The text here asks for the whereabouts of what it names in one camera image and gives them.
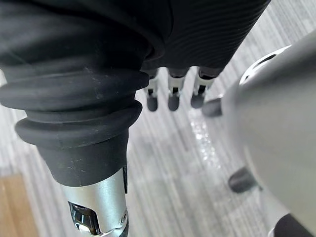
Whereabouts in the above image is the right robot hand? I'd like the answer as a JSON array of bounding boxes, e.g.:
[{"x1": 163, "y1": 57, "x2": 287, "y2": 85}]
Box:
[{"x1": 0, "y1": 0, "x2": 272, "y2": 237}]

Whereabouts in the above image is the silver robot leg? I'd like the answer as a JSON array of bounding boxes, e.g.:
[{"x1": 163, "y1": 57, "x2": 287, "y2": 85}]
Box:
[{"x1": 221, "y1": 32, "x2": 316, "y2": 237}]

